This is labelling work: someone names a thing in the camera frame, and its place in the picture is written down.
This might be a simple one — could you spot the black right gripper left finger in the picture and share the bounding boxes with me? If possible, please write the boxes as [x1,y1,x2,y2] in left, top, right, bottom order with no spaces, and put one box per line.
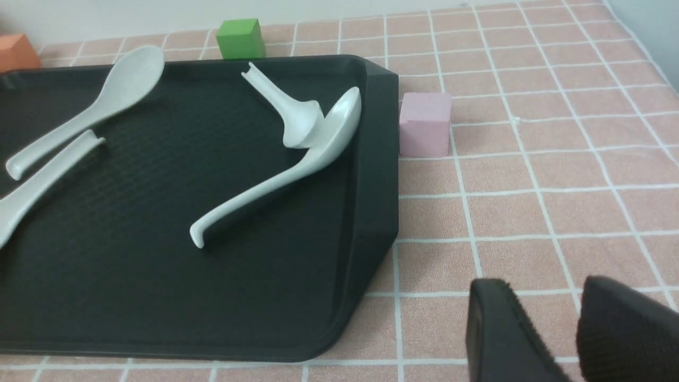
[466,279,570,381]

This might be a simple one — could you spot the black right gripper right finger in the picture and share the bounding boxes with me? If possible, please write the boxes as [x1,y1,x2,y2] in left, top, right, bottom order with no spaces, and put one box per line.
[576,276,678,381]

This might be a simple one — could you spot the white spoon short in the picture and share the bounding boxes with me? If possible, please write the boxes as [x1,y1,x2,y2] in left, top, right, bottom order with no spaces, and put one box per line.
[241,62,324,149]

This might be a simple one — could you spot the pink checkered tablecloth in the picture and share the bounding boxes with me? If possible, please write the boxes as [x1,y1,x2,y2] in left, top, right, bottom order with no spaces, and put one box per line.
[2,1,678,381]

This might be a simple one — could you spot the pink cube block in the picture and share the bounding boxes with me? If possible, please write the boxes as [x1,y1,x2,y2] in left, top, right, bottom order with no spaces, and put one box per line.
[398,92,452,158]

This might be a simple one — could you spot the white spoon right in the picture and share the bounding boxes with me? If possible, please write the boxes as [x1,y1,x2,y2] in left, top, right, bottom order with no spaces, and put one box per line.
[189,86,362,249]

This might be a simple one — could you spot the green cube block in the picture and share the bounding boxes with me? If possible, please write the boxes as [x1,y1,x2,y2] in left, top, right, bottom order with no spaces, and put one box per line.
[215,19,266,60]

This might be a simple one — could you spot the black serving tray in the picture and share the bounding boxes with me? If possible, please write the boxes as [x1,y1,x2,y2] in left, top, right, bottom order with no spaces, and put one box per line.
[1,55,399,362]

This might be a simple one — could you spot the white spoon top centre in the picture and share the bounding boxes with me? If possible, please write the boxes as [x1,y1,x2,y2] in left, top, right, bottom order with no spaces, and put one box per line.
[5,45,165,180]

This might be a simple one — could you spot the white spoon lower left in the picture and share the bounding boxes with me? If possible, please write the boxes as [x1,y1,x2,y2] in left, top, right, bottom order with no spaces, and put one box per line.
[1,130,105,247]

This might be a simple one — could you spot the orange cube block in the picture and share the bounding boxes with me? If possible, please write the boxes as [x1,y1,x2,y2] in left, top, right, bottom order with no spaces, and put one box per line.
[1,33,41,73]

